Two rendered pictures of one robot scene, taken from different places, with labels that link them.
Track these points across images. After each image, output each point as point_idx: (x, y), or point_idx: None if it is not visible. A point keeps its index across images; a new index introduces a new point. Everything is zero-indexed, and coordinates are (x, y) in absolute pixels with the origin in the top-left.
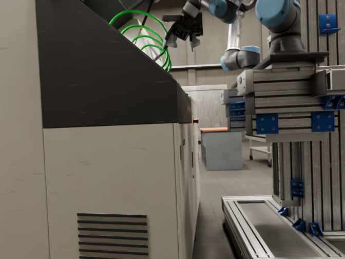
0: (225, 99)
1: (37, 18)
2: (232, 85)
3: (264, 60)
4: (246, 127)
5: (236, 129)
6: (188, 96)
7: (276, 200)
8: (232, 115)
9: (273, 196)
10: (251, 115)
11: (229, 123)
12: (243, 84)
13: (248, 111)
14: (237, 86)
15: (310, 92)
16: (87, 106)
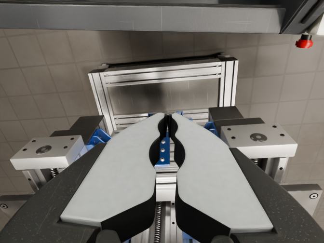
0: (222, 134)
1: None
2: (287, 188)
3: (21, 197)
4: (98, 119)
5: (208, 119)
6: (316, 24)
7: (164, 113)
8: (211, 127)
9: (170, 114)
10: (69, 128)
11: (213, 114)
12: (33, 144)
13: (77, 131)
14: (68, 144)
15: None
16: None
